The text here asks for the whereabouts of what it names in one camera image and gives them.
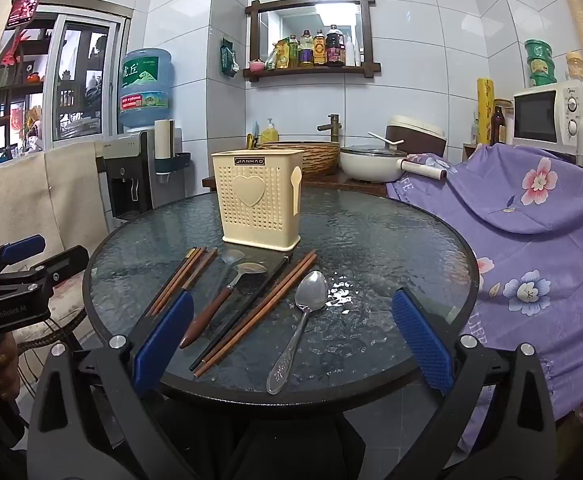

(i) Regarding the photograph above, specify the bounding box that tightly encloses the sliding glass window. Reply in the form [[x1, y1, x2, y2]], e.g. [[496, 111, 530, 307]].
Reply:
[[0, 0, 133, 167]]

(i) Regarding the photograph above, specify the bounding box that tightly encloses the beige cloth cover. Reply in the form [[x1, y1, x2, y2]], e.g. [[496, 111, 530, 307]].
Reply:
[[0, 141, 115, 273]]

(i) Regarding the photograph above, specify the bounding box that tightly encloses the green packet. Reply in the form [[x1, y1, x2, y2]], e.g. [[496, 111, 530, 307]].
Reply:
[[220, 37, 241, 79]]

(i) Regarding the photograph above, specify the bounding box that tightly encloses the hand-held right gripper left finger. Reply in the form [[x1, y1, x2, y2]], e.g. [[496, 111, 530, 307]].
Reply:
[[26, 289, 196, 480]]

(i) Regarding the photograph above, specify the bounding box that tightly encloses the wooden-handled metal spoon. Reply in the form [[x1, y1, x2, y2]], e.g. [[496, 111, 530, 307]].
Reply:
[[178, 262, 268, 350]]

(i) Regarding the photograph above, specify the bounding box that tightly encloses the brown and white rice cooker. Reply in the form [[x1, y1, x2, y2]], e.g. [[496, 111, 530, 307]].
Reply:
[[385, 114, 447, 159]]

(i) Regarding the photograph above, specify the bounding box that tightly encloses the amber labelled sauce bottle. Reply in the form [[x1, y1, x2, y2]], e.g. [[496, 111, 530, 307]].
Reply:
[[313, 28, 329, 66]]

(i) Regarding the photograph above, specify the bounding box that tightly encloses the brown glass bottle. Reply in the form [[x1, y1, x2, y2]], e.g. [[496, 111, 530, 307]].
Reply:
[[491, 104, 507, 146]]

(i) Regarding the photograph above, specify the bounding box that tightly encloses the large metal spoon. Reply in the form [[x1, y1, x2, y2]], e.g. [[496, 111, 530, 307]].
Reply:
[[266, 270, 329, 395]]

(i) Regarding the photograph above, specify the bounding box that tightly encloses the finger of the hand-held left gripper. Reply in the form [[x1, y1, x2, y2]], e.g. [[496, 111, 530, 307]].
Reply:
[[0, 234, 48, 281], [34, 244, 90, 307]]

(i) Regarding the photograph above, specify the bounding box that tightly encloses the woven pattern wash basin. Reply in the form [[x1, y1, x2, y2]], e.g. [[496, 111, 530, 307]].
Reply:
[[260, 140, 343, 177]]

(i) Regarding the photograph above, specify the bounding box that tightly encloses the cream perforated utensil holder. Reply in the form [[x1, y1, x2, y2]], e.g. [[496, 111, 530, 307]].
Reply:
[[211, 148, 303, 252]]

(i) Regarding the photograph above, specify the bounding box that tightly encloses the brown braided cable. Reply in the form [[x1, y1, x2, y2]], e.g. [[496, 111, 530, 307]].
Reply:
[[16, 309, 89, 357]]

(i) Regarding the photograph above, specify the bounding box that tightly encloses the stack of green noodle cups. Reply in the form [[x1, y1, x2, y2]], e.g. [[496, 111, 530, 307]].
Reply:
[[523, 38, 553, 89]]

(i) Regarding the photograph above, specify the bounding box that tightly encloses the white ladle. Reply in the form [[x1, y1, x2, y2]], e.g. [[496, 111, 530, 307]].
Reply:
[[367, 131, 408, 149]]

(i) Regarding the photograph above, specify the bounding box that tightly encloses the blue water jug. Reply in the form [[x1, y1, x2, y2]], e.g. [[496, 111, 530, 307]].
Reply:
[[118, 48, 175, 132]]

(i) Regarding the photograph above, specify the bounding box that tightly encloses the white microwave oven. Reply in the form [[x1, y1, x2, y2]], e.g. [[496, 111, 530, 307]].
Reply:
[[512, 79, 583, 155]]

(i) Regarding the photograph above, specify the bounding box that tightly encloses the purple floral cloth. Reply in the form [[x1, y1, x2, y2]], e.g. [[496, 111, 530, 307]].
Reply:
[[385, 142, 583, 456]]

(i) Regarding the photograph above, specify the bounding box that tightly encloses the silver water dispenser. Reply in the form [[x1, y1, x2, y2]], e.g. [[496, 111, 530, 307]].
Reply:
[[95, 130, 158, 222]]

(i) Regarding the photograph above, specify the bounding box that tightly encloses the white pot with glass lid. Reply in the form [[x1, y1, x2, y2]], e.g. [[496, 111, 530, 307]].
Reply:
[[339, 143, 447, 184]]

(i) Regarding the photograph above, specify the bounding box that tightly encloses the yellow roll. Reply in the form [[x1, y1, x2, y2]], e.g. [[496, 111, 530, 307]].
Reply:
[[476, 78, 495, 147]]

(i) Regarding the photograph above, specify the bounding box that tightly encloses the yellow cooking oil bottle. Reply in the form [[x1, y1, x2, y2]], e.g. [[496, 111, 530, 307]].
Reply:
[[299, 29, 315, 68]]

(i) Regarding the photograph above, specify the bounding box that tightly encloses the wooden framed mirror shelf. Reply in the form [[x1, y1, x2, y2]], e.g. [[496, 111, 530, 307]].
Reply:
[[244, 0, 383, 84]]

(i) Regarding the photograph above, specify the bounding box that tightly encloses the brass faucet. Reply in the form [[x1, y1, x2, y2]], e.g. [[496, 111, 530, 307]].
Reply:
[[317, 113, 343, 144]]

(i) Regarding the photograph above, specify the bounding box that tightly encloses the green wall-mounted holder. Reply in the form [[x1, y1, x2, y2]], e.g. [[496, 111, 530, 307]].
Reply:
[[152, 152, 192, 177]]

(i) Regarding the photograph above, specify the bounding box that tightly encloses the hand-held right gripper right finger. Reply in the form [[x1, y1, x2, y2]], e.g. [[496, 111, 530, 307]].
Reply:
[[391, 287, 557, 480]]

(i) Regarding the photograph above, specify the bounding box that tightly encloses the white paper cup tube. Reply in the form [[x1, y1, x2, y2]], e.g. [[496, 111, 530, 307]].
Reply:
[[154, 118, 176, 182]]

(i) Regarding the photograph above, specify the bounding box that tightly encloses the plain black chopstick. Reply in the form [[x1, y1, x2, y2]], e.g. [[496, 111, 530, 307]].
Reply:
[[189, 256, 292, 372]]

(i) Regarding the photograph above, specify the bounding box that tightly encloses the dark soy sauce bottle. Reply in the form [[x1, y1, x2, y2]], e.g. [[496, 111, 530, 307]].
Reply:
[[326, 24, 347, 68]]

